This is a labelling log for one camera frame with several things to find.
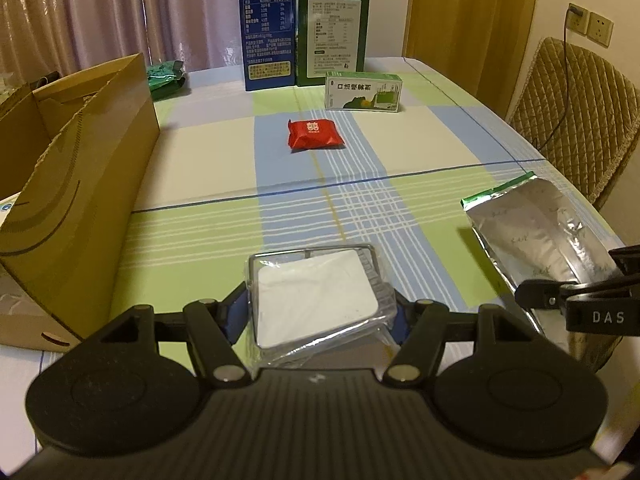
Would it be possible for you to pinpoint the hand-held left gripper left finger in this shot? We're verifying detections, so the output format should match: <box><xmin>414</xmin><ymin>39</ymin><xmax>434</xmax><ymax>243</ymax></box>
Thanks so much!
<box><xmin>99</xmin><ymin>284</ymin><xmax>250</xmax><ymax>391</ymax></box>

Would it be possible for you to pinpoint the tall blue carton box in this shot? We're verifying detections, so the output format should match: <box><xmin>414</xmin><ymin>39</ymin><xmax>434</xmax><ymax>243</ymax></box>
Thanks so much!
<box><xmin>236</xmin><ymin>0</ymin><xmax>297</xmax><ymax>92</ymax></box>

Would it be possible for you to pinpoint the quilted chair cover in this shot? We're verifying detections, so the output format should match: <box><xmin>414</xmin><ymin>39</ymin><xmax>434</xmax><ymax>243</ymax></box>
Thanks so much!
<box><xmin>504</xmin><ymin>36</ymin><xmax>640</xmax><ymax>212</ymax></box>

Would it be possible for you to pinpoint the red snack packet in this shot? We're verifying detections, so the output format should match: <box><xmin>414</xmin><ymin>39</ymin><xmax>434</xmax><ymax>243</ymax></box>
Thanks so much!
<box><xmin>287</xmin><ymin>118</ymin><xmax>347</xmax><ymax>151</ymax></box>

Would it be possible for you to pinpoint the cardboard box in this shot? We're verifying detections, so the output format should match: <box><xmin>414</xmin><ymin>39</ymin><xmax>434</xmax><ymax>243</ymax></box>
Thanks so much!
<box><xmin>0</xmin><ymin>52</ymin><xmax>161</xmax><ymax>352</ymax></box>

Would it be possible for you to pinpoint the wooden door panel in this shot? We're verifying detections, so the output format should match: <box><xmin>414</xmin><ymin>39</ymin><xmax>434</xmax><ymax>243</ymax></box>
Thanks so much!
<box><xmin>404</xmin><ymin>0</ymin><xmax>542</xmax><ymax>117</ymax></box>

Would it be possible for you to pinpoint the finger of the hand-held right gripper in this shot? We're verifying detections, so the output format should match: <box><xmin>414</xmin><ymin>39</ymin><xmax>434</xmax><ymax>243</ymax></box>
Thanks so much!
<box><xmin>515</xmin><ymin>280</ymin><xmax>592</xmax><ymax>308</ymax></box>
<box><xmin>607</xmin><ymin>243</ymin><xmax>640</xmax><ymax>290</ymax></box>

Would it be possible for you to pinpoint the silver foil pouch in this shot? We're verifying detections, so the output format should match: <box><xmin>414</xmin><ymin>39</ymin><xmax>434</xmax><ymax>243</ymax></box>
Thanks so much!
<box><xmin>459</xmin><ymin>171</ymin><xmax>627</xmax><ymax>374</ymax></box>

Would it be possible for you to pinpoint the wall socket with plug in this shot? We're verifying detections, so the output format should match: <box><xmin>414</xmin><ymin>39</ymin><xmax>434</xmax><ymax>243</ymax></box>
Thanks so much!
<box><xmin>566</xmin><ymin>2</ymin><xmax>589</xmax><ymax>37</ymax></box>

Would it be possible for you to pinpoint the green white packet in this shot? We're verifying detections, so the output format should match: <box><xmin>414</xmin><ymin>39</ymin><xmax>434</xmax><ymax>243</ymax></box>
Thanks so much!
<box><xmin>0</xmin><ymin>72</ymin><xmax>31</xmax><ymax>111</ymax></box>

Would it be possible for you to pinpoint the empty wall socket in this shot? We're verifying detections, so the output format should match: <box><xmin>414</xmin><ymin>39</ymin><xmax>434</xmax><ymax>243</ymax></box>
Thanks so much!
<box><xmin>586</xmin><ymin>10</ymin><xmax>615</xmax><ymax>49</ymax></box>

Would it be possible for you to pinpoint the black power cable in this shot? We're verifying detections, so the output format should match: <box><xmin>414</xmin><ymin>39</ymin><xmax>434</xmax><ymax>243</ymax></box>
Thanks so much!
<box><xmin>539</xmin><ymin>7</ymin><xmax>575</xmax><ymax>153</ymax></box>

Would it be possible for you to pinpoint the pale purple curtain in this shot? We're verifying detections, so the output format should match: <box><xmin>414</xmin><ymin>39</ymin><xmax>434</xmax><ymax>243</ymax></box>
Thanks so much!
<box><xmin>0</xmin><ymin>0</ymin><xmax>362</xmax><ymax>88</ymax></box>

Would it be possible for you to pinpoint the translucent plastic box blue label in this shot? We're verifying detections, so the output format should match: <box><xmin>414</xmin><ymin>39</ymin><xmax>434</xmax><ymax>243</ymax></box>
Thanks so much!
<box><xmin>247</xmin><ymin>244</ymin><xmax>399</xmax><ymax>367</ymax></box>

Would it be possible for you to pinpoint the green foil packet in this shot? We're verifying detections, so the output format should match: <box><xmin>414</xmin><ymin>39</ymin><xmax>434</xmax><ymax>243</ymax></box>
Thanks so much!
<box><xmin>146</xmin><ymin>59</ymin><xmax>187</xmax><ymax>101</ymax></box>

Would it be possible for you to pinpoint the plaid cloth covered desktop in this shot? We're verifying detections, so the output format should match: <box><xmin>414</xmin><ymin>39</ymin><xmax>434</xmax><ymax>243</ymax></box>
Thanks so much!
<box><xmin>0</xmin><ymin>54</ymin><xmax>627</xmax><ymax>461</ymax></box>

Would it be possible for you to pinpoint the small white green medicine box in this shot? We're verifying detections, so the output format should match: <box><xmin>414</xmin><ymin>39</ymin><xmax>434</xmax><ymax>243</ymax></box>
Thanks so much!
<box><xmin>323</xmin><ymin>70</ymin><xmax>404</xmax><ymax>112</ymax></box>

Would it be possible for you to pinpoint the dark green carton box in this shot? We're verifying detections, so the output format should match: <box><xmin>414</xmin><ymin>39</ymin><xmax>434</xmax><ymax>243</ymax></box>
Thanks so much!
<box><xmin>294</xmin><ymin>0</ymin><xmax>372</xmax><ymax>87</ymax></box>

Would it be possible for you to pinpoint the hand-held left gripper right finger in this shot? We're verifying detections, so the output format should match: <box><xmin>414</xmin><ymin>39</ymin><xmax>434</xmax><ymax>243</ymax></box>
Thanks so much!
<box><xmin>381</xmin><ymin>291</ymin><xmax>547</xmax><ymax>387</ymax></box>

